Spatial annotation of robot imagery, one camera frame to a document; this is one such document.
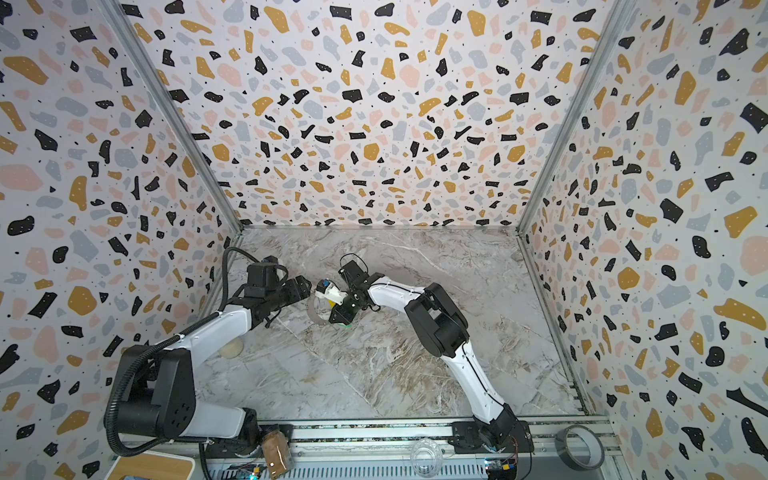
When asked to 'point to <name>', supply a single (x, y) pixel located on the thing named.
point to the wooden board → (152, 465)
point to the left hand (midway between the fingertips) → (304, 282)
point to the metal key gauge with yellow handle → (319, 309)
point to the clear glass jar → (426, 458)
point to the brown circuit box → (277, 453)
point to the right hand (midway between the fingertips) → (330, 314)
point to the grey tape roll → (593, 441)
